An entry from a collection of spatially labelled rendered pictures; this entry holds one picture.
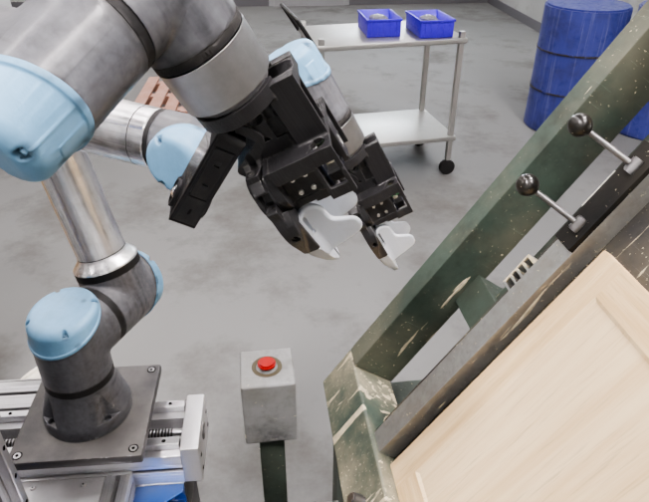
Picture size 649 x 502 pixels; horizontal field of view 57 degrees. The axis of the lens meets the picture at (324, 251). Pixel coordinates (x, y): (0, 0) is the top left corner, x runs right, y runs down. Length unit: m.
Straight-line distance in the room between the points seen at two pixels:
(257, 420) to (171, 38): 1.09
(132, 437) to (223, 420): 1.43
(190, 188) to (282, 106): 0.11
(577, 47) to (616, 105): 4.01
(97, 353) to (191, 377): 1.69
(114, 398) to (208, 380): 1.59
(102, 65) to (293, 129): 0.16
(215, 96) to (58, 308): 0.68
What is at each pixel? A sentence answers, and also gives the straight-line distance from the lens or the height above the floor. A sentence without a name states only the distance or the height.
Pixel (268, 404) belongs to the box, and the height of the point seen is 0.87.
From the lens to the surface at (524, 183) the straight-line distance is 1.03.
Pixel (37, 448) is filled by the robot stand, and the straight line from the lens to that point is 1.17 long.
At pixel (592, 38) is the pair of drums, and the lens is 5.26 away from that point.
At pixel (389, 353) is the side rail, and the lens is 1.39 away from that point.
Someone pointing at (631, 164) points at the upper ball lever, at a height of 1.48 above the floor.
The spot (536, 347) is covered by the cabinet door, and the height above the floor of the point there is 1.21.
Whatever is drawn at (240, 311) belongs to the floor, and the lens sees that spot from 3.06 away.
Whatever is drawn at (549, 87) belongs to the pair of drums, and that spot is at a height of 0.39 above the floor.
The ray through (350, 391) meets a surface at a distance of 1.37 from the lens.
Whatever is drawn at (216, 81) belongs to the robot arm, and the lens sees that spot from 0.44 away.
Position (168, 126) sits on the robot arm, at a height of 1.62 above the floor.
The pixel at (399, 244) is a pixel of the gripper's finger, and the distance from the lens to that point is 0.88.
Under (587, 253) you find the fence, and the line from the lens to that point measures 1.07.
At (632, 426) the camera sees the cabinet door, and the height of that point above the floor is 1.25.
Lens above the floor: 1.86
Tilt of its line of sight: 32 degrees down
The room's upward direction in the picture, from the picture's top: straight up
